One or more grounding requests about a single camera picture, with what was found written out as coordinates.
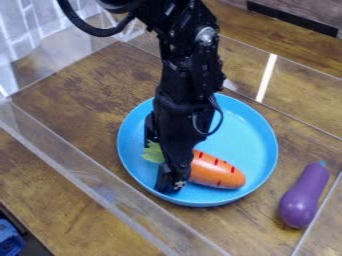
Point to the purple toy eggplant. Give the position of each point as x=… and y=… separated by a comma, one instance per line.
x=298, y=204

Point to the orange toy carrot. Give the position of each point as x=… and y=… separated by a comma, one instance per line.
x=210, y=171

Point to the blue object at corner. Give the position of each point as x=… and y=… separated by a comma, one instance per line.
x=11, y=240

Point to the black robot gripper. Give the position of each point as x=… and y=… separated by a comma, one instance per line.
x=178, y=126

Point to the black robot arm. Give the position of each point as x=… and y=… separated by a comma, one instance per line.
x=187, y=33

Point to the blue round plastic tray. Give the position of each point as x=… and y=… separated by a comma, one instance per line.
x=244, y=142

